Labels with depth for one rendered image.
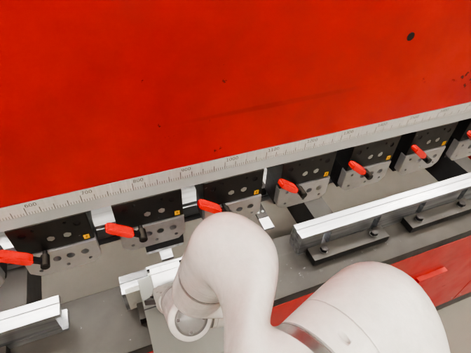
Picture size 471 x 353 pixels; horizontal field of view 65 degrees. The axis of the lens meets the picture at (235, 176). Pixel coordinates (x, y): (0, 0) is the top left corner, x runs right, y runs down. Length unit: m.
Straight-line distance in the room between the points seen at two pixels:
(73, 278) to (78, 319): 1.16
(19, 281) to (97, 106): 0.81
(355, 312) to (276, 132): 0.52
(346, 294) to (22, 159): 0.56
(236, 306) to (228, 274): 0.04
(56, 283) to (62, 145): 1.75
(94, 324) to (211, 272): 0.82
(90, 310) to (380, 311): 0.97
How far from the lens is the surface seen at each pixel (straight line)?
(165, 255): 1.12
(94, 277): 2.35
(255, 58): 0.69
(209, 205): 0.83
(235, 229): 0.40
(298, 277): 1.25
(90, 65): 0.62
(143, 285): 1.08
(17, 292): 1.33
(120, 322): 1.19
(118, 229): 0.81
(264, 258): 0.38
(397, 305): 0.39
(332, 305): 0.37
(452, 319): 2.48
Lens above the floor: 1.93
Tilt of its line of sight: 44 degrees down
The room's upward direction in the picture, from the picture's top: 3 degrees clockwise
